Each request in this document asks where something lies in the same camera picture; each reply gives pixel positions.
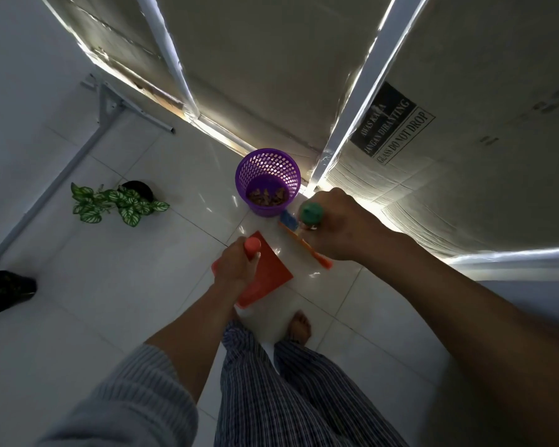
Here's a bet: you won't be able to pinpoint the person's left hand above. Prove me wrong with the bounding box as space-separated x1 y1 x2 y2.
213 236 263 295

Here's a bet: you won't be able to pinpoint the person's right hand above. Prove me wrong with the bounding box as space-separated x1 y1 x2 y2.
300 187 388 264

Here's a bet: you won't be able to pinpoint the green handled orange broom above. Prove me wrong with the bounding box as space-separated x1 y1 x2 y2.
279 201 334 270

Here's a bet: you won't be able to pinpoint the orange plastic dustpan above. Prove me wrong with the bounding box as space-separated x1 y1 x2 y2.
211 231 294 309

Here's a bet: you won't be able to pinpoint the person's right forearm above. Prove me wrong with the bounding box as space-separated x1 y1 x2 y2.
354 227 559 447

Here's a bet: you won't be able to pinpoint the person's left forearm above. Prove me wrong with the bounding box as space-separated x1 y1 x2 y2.
144 280 237 404

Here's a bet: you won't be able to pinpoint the dry brown leaves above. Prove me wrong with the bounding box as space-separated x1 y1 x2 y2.
246 186 288 208

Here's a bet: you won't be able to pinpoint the purple plastic mesh basket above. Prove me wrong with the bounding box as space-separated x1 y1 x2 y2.
235 148 302 218

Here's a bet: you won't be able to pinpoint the person's right foot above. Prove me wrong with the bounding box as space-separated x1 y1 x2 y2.
286 310 312 346

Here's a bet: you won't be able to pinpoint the small black plant pot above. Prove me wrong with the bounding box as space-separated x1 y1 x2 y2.
121 180 155 203

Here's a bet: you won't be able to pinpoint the blue checked trousers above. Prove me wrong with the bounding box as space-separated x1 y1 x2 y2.
213 320 410 447

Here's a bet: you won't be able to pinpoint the green white leafed plant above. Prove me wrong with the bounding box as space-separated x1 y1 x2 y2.
70 182 170 228

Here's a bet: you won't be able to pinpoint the plain wide cardboard sheet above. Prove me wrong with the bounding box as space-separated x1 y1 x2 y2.
155 0 397 156

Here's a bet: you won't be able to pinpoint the grey ribbed sleeve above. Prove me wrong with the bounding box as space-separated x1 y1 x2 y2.
35 344 199 447

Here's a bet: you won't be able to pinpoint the cardboard sheet with black label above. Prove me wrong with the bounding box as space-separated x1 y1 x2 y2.
325 0 559 258

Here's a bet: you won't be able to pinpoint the large black plant pot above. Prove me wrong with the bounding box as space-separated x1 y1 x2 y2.
0 270 38 314

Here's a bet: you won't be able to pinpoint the plain narrow cardboard sheet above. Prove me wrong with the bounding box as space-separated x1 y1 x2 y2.
39 0 189 118

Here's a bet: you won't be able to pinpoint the thick white door frame bar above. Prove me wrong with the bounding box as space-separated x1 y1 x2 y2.
306 0 431 191

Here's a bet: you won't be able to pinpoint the white metal stand frame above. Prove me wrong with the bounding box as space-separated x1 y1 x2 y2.
0 73 176 276

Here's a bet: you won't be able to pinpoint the thin white door frame bar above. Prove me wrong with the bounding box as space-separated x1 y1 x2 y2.
134 0 202 119

